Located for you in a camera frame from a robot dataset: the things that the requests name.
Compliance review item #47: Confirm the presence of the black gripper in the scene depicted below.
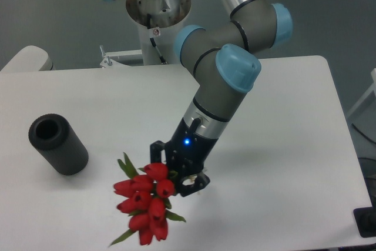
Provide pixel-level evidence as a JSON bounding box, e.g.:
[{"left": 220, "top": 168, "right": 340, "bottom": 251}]
[{"left": 150, "top": 118, "right": 217, "bottom": 197}]

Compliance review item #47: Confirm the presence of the white chair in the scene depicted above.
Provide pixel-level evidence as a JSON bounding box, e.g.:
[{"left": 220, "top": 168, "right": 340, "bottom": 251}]
[{"left": 1, "top": 45, "right": 56, "bottom": 73}]

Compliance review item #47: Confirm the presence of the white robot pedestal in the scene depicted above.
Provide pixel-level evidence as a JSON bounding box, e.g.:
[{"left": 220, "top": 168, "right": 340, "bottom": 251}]
[{"left": 99, "top": 0, "right": 192, "bottom": 68}]

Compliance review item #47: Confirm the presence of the white frame at right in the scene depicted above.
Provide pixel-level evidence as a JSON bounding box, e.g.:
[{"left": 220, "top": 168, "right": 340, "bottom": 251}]
[{"left": 345, "top": 69, "right": 375, "bottom": 123}]

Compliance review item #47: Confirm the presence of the black floor cable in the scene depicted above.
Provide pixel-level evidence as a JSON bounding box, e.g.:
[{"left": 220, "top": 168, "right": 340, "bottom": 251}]
[{"left": 351, "top": 123, "right": 376, "bottom": 143}]

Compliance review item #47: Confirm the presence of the black box at edge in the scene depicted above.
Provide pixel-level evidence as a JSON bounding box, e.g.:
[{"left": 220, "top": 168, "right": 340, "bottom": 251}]
[{"left": 353, "top": 207, "right": 375, "bottom": 238}]

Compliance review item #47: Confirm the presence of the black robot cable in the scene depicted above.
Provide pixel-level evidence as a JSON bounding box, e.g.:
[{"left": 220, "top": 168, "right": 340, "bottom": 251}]
[{"left": 146, "top": 14, "right": 167, "bottom": 65}]

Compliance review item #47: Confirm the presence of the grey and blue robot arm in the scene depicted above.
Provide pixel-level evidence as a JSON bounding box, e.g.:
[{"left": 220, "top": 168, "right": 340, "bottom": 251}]
[{"left": 126, "top": 0, "right": 293, "bottom": 196}]

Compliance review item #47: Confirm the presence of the black cylindrical vase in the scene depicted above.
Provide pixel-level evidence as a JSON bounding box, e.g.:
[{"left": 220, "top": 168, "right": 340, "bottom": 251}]
[{"left": 28, "top": 113, "right": 89, "bottom": 176}]

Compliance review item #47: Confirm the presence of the red tulip bouquet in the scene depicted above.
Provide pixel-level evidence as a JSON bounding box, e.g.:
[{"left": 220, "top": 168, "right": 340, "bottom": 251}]
[{"left": 111, "top": 153, "right": 186, "bottom": 246}]

